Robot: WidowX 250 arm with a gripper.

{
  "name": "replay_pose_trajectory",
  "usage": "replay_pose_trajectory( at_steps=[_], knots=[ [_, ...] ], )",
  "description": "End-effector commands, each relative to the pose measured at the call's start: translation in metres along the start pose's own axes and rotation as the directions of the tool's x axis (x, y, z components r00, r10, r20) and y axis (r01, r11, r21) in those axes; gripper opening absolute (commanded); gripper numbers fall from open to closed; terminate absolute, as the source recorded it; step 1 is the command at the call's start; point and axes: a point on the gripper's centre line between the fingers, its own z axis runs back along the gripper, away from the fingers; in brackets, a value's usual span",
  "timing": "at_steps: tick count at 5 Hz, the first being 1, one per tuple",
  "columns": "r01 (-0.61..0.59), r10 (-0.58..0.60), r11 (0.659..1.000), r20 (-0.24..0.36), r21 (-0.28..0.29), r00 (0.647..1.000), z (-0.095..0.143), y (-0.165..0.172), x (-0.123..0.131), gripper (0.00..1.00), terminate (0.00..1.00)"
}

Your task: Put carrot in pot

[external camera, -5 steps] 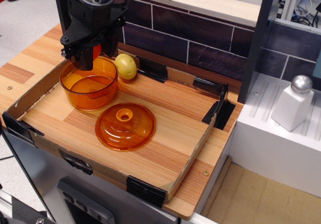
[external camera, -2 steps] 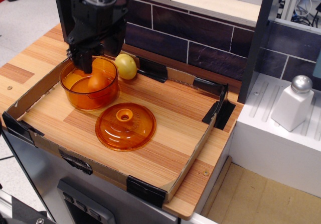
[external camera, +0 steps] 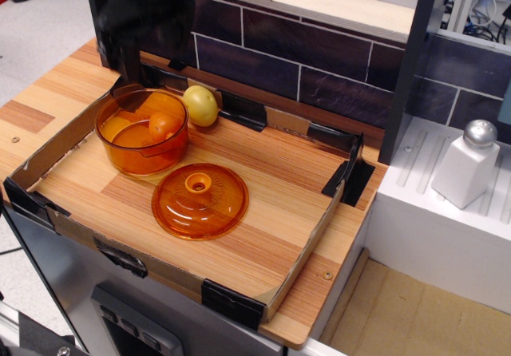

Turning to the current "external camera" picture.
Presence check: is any dark grey shelf post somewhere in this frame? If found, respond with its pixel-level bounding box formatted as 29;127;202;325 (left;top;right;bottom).
378;0;435;164

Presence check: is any orange plastic toy carrot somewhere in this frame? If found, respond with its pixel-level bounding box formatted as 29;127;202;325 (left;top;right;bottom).
149;112;183;143

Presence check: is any yellow toy potato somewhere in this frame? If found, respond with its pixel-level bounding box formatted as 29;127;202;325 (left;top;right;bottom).
182;85;219;127

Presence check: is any grey toy oven front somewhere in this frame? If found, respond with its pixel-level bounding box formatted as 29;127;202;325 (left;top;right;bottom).
4;207;287;355

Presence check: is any orange transparent pot lid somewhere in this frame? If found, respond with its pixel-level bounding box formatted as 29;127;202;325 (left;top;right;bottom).
152;163;249;240

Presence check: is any white toy sink counter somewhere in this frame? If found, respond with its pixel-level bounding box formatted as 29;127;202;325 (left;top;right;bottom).
365;117;510;313

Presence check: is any white salt shaker silver cap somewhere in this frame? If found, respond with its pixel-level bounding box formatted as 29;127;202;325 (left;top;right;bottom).
431;119;500;209

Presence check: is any cardboard fence with black tape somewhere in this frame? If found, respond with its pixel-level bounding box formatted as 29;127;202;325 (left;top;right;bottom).
2;58;376;331

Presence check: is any orange transparent plastic pot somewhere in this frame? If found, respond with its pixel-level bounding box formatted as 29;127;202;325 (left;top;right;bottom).
95;85;188;176

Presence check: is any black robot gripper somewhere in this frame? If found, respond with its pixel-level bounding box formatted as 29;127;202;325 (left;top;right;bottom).
89;0;195;83

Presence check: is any light wooden shelf board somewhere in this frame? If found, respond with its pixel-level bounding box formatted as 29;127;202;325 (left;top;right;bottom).
237;0;415;43

